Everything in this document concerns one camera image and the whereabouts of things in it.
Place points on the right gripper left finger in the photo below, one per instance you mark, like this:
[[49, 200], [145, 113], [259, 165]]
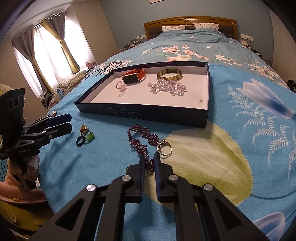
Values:
[[96, 213]]

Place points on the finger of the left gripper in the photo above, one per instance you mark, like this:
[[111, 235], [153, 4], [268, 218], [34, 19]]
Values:
[[48, 121], [42, 133]]

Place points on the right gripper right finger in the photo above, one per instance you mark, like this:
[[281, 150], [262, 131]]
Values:
[[201, 212]]

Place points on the orange smart watch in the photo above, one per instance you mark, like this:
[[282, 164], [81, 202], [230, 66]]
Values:
[[133, 76]]

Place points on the tortoiseshell bangle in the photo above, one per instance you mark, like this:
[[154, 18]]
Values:
[[171, 74]]

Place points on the pink sleeve left forearm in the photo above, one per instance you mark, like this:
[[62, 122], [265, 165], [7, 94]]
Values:
[[12, 191]]

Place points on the folded blanket on bench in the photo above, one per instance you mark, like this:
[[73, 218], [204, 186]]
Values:
[[71, 81]]

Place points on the light blue floral blanket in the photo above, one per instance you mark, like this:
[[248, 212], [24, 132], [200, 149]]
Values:
[[247, 150]]

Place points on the left grey curtain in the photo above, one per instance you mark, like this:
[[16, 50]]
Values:
[[25, 52]]

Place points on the olive grey curtain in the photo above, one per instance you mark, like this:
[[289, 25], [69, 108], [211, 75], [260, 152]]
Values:
[[55, 25]]

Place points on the left nightstand clutter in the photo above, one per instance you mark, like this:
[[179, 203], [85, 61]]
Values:
[[135, 42]]

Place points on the dark blue shallow box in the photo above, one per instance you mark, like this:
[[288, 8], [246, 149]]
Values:
[[140, 102]]

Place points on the wooden headboard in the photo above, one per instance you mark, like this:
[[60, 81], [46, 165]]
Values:
[[226, 26]]

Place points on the blue floral duvet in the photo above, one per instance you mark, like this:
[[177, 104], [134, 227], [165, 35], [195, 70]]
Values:
[[196, 45]]

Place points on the middle framed flower picture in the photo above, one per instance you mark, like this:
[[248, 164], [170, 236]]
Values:
[[155, 1]]

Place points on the left patterned pillow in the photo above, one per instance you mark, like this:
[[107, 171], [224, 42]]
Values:
[[172, 28]]

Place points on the patterned pillow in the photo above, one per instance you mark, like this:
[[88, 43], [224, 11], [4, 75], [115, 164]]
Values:
[[172, 28], [214, 26]]

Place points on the right patterned pillow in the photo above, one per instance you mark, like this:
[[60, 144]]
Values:
[[214, 26]]

